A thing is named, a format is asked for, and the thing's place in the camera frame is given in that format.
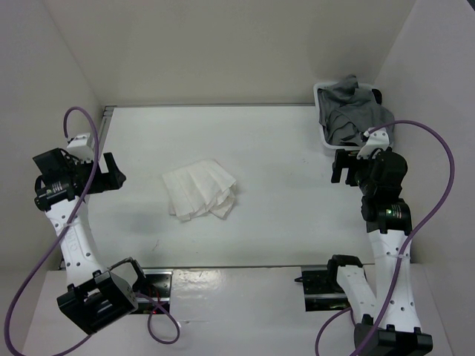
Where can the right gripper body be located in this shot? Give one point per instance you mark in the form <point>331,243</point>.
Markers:
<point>348,159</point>

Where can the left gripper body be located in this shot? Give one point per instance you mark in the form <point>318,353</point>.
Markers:
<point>102,182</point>

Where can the white pleated skirt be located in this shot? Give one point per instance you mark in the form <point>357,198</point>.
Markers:
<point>198,189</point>

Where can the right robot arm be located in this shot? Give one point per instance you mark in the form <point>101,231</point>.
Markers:
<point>385,316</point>

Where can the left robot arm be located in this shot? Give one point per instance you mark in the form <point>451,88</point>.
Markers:
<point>96,297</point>

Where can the grey skirt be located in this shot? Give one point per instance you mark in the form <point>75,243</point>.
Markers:
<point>352,111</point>

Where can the white laundry basket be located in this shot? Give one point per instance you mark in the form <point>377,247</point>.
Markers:
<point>328,146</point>

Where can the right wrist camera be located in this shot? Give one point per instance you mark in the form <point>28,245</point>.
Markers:
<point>374,142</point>

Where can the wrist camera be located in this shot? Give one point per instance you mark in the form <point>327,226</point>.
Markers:
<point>374,142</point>
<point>82,147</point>

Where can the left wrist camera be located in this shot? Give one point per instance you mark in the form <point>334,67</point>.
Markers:
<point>82,147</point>

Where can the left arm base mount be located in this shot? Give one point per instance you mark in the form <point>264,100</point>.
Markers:
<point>158,287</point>

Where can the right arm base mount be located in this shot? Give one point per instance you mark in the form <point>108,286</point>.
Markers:
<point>319,294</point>

